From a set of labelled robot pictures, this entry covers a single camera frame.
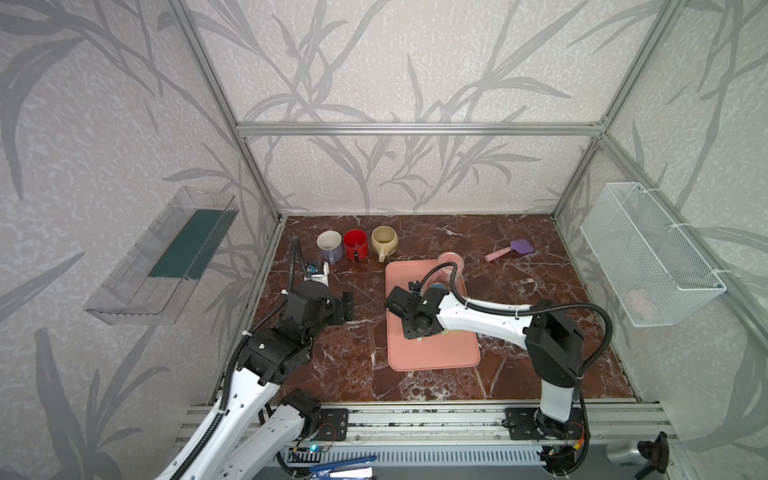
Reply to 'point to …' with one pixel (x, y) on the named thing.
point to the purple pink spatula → (518, 245)
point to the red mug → (356, 245)
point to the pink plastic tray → (444, 350)
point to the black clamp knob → (656, 452)
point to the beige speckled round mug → (384, 241)
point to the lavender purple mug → (330, 243)
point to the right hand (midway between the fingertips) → (413, 318)
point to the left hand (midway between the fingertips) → (343, 285)
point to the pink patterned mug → (444, 273)
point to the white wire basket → (657, 276)
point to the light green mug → (444, 332)
